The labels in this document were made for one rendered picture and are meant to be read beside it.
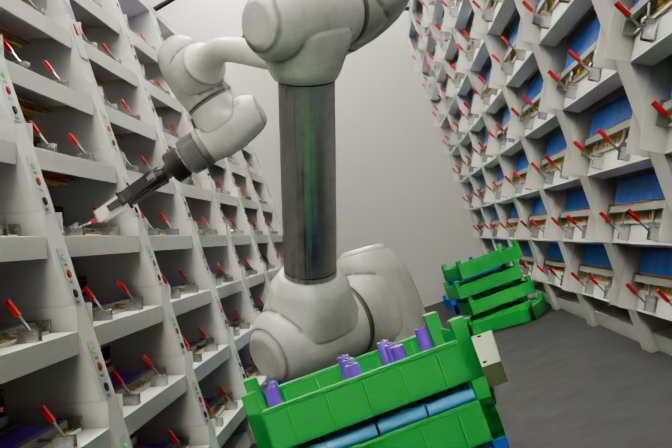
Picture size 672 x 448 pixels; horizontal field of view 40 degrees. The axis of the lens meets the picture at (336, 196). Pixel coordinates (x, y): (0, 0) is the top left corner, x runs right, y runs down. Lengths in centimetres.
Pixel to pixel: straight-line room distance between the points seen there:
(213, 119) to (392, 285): 56
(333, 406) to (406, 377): 10
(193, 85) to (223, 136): 13
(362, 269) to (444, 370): 69
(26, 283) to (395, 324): 74
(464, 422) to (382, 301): 67
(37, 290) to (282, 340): 53
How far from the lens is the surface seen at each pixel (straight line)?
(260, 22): 154
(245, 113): 208
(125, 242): 249
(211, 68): 206
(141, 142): 336
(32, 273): 197
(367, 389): 120
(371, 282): 185
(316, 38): 155
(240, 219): 469
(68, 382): 196
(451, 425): 122
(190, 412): 264
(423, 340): 136
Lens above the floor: 53
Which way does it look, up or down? 3 degrees up
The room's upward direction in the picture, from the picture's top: 19 degrees counter-clockwise
